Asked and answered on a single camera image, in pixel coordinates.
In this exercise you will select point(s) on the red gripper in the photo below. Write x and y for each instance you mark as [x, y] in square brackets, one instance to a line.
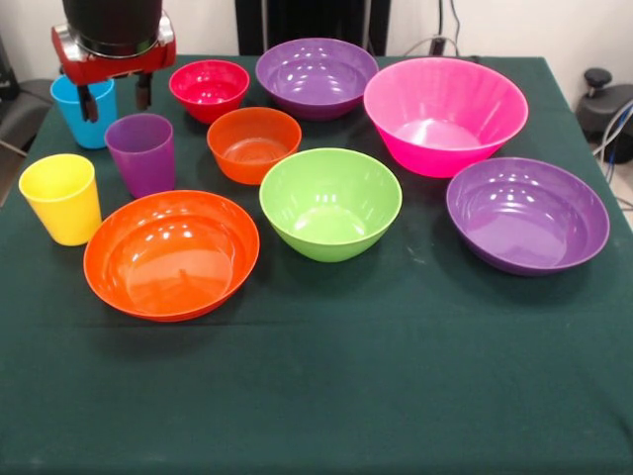
[114, 68]

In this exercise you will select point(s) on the blue plastic cup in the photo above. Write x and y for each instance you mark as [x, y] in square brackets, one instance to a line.
[69, 114]

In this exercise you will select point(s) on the purple plastic cup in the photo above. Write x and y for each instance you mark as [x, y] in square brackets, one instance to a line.
[143, 168]

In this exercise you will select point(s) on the small orange bowl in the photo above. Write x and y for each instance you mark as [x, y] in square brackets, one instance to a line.
[247, 168]

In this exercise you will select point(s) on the large pink bowl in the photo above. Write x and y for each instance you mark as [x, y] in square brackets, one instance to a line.
[445, 148]

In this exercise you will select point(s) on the small red bowl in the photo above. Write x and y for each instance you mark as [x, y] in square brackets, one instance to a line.
[207, 106]

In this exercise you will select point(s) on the black chair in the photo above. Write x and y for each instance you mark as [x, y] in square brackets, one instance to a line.
[22, 114]

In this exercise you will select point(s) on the yellow plastic cup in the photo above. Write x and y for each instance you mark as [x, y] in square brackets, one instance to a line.
[62, 218]

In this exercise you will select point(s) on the large orange bowl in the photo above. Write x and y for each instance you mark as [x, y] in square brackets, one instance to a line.
[168, 257]

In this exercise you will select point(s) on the purple bowl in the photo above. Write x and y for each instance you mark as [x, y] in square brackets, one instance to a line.
[524, 227]
[316, 84]

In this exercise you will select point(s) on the green bowl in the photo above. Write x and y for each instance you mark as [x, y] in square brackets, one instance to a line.
[326, 237]

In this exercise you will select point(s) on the dark green table cloth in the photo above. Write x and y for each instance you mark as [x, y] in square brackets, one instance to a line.
[316, 371]

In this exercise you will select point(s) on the black equipment with knob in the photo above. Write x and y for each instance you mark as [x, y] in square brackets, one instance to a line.
[601, 114]

